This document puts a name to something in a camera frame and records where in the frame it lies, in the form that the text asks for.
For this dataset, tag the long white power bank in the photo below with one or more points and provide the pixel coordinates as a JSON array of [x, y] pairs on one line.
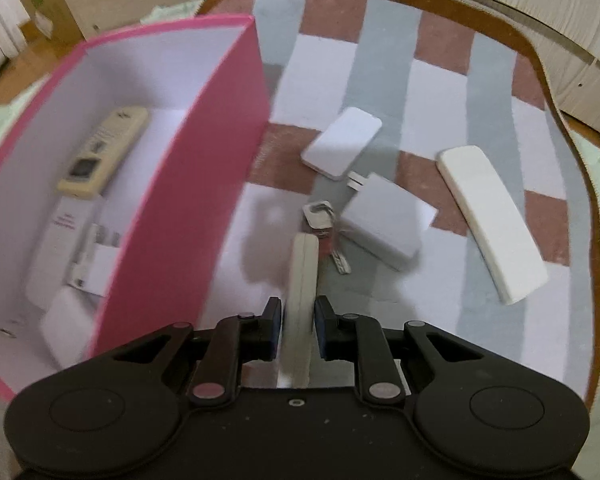
[[490, 220]]

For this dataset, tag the beige remote with display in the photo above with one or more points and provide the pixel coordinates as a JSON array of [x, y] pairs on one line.
[[105, 150]]

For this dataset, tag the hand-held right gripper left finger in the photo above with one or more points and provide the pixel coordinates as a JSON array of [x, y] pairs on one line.
[[275, 330]]

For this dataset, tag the pink cardboard box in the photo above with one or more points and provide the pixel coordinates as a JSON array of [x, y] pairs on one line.
[[205, 200]]

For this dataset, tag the cream remote control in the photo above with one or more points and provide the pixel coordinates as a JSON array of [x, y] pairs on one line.
[[301, 280]]

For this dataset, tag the brown cardboard box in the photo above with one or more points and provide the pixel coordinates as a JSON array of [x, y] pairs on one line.
[[50, 0]]

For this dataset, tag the grey square charger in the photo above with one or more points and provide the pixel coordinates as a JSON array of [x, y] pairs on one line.
[[385, 220]]

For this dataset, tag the small white power bank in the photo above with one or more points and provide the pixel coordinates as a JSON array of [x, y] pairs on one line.
[[342, 142]]

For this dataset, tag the white charger with printed text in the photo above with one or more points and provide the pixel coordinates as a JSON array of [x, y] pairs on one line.
[[55, 245]]

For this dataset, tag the checkered rug with brown border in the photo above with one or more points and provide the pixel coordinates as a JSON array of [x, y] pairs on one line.
[[390, 75]]

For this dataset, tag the small white plug adapter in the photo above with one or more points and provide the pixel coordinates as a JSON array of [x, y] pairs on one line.
[[100, 265]]

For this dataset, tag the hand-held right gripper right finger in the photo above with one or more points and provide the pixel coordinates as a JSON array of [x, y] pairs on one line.
[[322, 330]]

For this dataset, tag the plain white charger block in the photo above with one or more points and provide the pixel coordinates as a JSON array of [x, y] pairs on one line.
[[70, 327]]

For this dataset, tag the bunch of keys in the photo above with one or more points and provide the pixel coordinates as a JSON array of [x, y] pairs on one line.
[[325, 230]]

